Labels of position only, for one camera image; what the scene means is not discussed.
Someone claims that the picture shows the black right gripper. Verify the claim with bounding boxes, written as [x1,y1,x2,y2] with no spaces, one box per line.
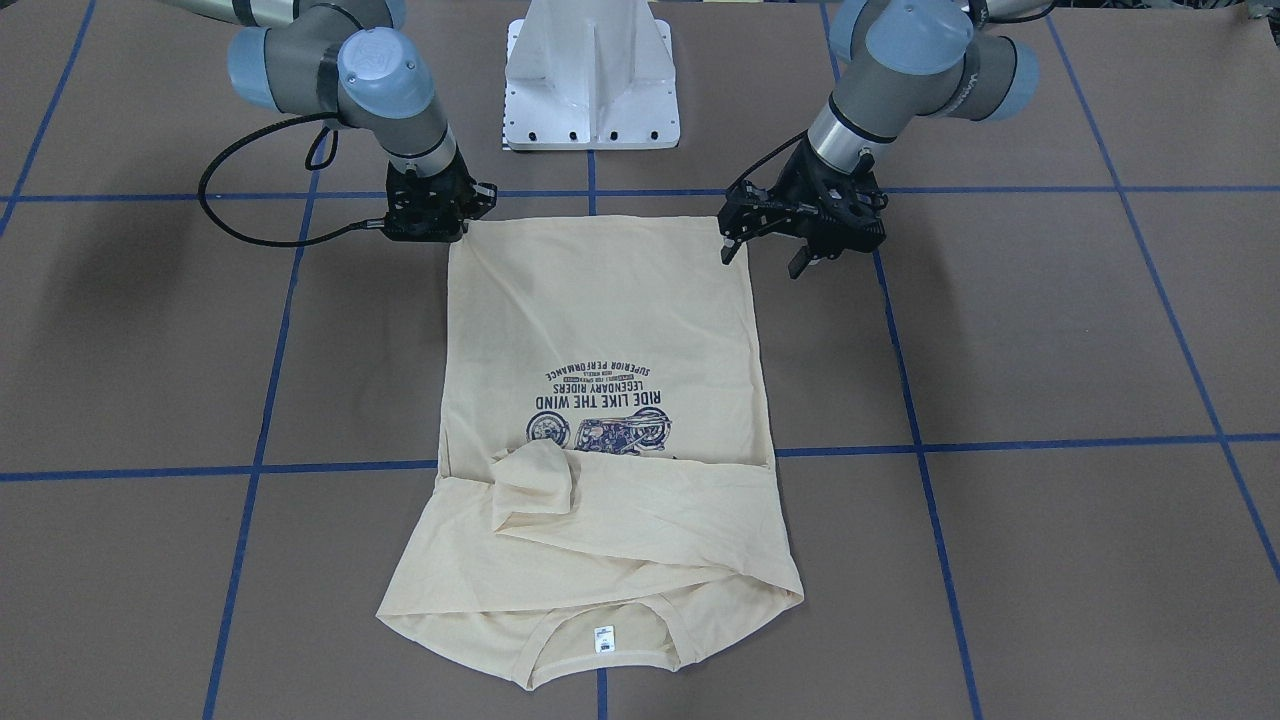
[384,149,498,243]

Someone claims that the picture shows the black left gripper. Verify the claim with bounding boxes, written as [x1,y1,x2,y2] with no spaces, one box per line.
[718,133,888,281]

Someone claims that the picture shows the beige long-sleeve printed shirt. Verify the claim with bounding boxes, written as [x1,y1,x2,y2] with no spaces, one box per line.
[376,217,804,691]

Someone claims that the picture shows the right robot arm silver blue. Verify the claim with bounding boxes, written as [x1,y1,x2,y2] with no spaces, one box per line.
[180,1,498,243]

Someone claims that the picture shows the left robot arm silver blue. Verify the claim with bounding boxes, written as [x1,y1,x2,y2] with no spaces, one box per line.
[717,1,1039,278]

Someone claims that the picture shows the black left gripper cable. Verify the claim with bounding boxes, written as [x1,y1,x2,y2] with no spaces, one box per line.
[724,129,812,196]

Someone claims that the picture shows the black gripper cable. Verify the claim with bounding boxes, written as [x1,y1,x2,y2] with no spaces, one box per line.
[724,129,812,196]
[197,111,390,247]

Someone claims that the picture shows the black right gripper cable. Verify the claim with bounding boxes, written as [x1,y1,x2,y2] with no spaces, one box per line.
[197,111,390,247]

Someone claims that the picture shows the white central pedestal column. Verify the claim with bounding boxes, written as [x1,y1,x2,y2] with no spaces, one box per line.
[502,1,681,152]

